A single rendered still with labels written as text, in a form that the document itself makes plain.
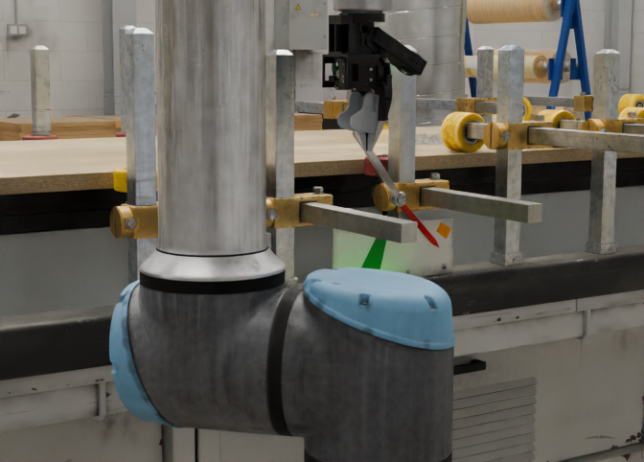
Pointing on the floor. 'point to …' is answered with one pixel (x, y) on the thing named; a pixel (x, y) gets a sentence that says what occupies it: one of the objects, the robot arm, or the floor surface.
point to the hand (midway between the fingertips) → (372, 142)
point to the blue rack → (570, 11)
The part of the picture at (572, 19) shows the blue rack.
